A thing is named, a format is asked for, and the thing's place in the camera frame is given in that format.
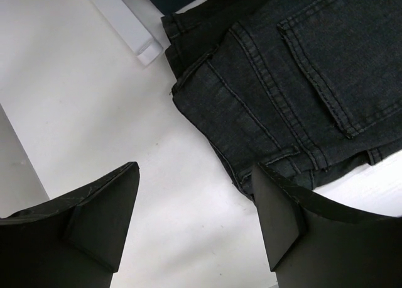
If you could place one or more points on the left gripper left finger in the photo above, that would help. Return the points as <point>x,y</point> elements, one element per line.
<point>74,240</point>

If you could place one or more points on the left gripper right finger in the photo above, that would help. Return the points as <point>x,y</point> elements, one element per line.
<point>312,241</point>

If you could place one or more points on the black trousers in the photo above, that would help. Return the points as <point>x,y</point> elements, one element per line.
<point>308,88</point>

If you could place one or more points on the white clothes rack frame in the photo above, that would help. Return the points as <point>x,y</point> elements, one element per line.
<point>143,44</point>

